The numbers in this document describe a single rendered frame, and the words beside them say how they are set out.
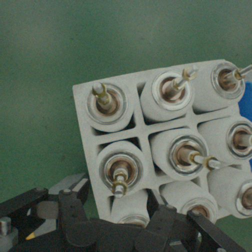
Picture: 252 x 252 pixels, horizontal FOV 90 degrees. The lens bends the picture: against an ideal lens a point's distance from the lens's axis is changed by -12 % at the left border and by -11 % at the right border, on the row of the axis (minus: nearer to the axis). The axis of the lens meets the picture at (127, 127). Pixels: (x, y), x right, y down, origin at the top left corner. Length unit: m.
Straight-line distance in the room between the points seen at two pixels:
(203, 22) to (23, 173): 0.93
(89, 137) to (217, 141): 0.26
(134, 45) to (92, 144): 0.42
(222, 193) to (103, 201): 0.25
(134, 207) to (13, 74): 0.64
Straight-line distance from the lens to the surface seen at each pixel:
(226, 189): 0.35
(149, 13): 0.70
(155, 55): 0.59
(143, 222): 0.29
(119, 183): 0.17
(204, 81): 0.31
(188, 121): 0.35
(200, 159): 0.22
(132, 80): 0.34
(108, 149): 0.25
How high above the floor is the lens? 0.49
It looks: 87 degrees down
